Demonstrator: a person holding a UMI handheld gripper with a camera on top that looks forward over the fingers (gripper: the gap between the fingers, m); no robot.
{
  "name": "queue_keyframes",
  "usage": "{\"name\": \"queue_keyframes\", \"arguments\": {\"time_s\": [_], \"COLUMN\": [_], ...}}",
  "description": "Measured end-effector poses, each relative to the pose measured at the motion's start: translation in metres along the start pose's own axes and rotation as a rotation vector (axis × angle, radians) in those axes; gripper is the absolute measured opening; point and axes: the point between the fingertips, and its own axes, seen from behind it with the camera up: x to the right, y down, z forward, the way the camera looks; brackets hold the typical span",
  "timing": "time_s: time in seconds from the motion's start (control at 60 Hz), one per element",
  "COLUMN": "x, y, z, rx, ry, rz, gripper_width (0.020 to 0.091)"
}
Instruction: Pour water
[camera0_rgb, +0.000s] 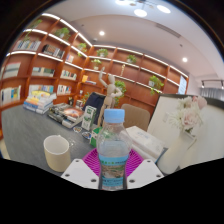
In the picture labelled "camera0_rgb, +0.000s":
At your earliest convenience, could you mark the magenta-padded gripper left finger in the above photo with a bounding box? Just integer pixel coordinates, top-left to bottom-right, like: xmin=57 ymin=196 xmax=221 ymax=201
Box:
xmin=60 ymin=148 xmax=102 ymax=190

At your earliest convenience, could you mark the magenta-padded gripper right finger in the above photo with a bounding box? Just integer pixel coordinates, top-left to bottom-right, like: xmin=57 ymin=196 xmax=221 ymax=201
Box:
xmin=125 ymin=148 xmax=165 ymax=190

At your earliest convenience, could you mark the clear blue-capped water bottle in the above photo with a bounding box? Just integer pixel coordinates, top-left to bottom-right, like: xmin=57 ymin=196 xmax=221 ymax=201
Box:
xmin=96 ymin=108 xmax=133 ymax=192

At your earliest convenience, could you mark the cream cup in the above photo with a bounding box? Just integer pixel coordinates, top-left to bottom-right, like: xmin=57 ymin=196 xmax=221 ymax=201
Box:
xmin=43 ymin=134 xmax=72 ymax=173

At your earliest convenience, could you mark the green and white box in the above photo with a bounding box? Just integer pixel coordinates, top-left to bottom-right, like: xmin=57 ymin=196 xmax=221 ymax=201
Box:
xmin=89 ymin=126 xmax=103 ymax=149

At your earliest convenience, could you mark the upright green and white carton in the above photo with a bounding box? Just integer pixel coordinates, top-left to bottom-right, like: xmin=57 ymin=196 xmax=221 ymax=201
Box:
xmin=81 ymin=105 xmax=98 ymax=132

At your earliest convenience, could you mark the tan upholstered chair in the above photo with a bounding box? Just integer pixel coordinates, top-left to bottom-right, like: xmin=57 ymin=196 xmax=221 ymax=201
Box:
xmin=120 ymin=103 xmax=152 ymax=132

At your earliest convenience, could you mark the dark magazine stack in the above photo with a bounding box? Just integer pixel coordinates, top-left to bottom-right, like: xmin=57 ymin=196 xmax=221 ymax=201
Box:
xmin=47 ymin=103 xmax=85 ymax=129

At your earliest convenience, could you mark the dark chair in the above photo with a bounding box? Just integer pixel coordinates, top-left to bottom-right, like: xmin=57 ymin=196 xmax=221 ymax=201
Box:
xmin=82 ymin=92 xmax=107 ymax=125

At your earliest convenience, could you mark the pink and white flower bouquet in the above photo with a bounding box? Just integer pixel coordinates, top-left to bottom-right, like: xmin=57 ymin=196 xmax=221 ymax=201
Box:
xmin=165 ymin=95 xmax=208 ymax=134

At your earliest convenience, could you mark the colourful book stack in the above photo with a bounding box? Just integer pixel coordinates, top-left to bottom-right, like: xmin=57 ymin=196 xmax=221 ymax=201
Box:
xmin=22 ymin=90 xmax=58 ymax=115

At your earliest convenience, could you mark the wooden artist mannequin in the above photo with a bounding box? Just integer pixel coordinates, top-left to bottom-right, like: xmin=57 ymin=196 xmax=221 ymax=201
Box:
xmin=97 ymin=66 xmax=123 ymax=127

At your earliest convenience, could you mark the brown wooden shelf unit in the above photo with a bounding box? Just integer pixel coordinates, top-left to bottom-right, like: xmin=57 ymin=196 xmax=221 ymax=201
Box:
xmin=0 ymin=12 xmax=189 ymax=141

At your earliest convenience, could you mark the grey curtain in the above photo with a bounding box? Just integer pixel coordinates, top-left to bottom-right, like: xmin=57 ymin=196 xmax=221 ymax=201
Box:
xmin=199 ymin=87 xmax=224 ymax=101

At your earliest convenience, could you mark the ceiling air vent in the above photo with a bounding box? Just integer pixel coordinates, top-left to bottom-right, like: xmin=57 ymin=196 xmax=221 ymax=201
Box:
xmin=154 ymin=22 xmax=178 ymax=38

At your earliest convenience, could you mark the ceiling chandelier with round lamps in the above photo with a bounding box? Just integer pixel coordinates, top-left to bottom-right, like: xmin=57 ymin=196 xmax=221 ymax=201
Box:
xmin=114 ymin=0 xmax=172 ymax=18

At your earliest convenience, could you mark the black ceiling track rail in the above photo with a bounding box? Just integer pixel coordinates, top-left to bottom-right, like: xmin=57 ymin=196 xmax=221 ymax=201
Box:
xmin=200 ymin=79 xmax=224 ymax=89

